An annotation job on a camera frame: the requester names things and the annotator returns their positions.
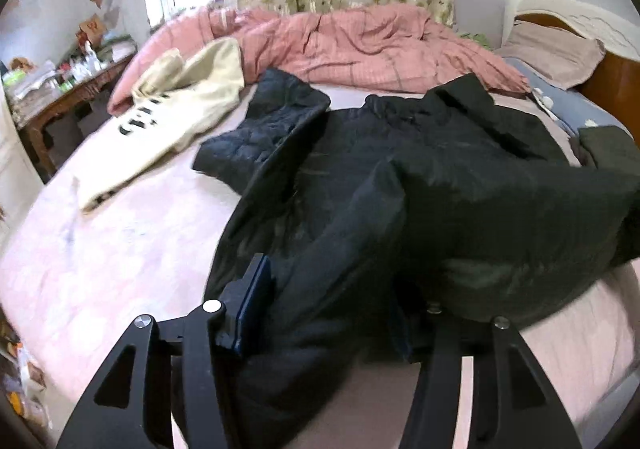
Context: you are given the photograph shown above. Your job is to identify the pile of desk clutter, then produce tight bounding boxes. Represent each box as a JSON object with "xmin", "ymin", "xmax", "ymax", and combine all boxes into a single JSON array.
[{"xmin": 2, "ymin": 36, "xmax": 137, "ymax": 100}]

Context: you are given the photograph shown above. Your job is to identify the cardboard box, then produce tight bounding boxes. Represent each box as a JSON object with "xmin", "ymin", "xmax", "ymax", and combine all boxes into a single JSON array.
[{"xmin": 75, "ymin": 13, "xmax": 108, "ymax": 46}]

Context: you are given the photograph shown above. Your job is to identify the cream hoodie with black print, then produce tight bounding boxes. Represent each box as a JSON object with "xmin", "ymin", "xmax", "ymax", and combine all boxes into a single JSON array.
[{"xmin": 75, "ymin": 36, "xmax": 246, "ymax": 212}]

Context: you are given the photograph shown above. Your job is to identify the beige pillow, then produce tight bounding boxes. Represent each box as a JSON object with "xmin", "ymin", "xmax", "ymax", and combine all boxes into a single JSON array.
[{"xmin": 492, "ymin": 19, "xmax": 607, "ymax": 90}]

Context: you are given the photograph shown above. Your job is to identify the dark green folded garment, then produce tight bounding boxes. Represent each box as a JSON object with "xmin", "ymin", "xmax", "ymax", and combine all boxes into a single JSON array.
[{"xmin": 570, "ymin": 125, "xmax": 640, "ymax": 170}]

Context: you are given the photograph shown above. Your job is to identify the carved wooden desk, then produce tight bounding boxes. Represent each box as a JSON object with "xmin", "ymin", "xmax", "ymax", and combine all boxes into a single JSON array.
[{"xmin": 15, "ymin": 51, "xmax": 136, "ymax": 184}]

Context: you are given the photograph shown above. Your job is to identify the black padded jacket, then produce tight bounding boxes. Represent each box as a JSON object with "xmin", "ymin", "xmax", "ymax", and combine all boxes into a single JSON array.
[{"xmin": 192, "ymin": 68, "xmax": 640, "ymax": 449}]

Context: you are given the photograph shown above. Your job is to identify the blue patterned pillow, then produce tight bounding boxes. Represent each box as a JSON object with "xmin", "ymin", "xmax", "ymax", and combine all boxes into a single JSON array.
[{"xmin": 502, "ymin": 56, "xmax": 633, "ymax": 140}]

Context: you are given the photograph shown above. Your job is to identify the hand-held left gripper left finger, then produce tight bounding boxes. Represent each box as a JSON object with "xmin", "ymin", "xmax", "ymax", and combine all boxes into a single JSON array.
[{"xmin": 55, "ymin": 253, "xmax": 274, "ymax": 449}]

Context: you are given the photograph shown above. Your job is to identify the pink striped quilt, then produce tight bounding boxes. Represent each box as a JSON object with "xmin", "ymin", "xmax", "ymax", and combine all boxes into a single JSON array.
[{"xmin": 107, "ymin": 4, "xmax": 531, "ymax": 117}]

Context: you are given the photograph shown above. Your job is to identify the white and wood headboard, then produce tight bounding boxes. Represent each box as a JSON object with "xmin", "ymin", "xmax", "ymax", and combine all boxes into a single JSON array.
[{"xmin": 502, "ymin": 0, "xmax": 640, "ymax": 130}]

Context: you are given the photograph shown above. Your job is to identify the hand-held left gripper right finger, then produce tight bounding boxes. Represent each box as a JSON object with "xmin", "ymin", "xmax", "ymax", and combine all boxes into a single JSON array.
[{"xmin": 392, "ymin": 301, "xmax": 584, "ymax": 449}]

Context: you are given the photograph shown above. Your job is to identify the bed with pink sheet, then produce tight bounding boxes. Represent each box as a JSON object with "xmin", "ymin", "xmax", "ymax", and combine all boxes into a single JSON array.
[{"xmin": 0, "ymin": 79, "xmax": 640, "ymax": 449}]

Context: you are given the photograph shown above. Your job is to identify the colourful plastic bags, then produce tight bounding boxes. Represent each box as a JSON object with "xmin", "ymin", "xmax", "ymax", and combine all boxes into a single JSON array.
[{"xmin": 0, "ymin": 319, "xmax": 51, "ymax": 430}]

